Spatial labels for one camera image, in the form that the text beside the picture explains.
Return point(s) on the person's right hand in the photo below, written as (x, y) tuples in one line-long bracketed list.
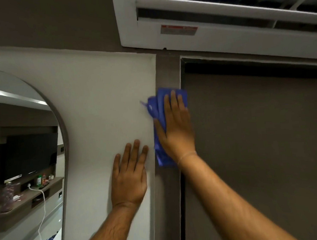
[(177, 133)]

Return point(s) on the person's left hand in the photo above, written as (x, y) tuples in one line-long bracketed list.
[(128, 182)]

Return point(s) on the person's right middle finger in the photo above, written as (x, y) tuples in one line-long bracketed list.
[(174, 104)]

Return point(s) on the person's left middle finger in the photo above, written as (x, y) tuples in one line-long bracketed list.
[(134, 153)]

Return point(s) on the person's right thumb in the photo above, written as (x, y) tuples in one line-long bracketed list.
[(159, 130)]

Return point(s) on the person's left little finger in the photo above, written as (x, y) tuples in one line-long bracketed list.
[(116, 163)]

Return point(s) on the blue cleaning cloth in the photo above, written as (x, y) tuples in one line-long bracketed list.
[(160, 123)]

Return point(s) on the person's left forearm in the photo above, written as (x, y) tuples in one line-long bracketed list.
[(114, 229)]

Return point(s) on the person's right forearm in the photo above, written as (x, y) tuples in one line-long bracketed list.
[(231, 202)]

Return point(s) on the red and white warning label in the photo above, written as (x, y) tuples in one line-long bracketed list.
[(179, 30)]

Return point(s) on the white air conditioner unit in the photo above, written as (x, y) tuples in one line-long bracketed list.
[(222, 22)]

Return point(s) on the grey wardrobe door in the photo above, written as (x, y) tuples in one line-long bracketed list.
[(255, 155)]

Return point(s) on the arched wall mirror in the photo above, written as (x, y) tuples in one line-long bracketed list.
[(25, 168)]

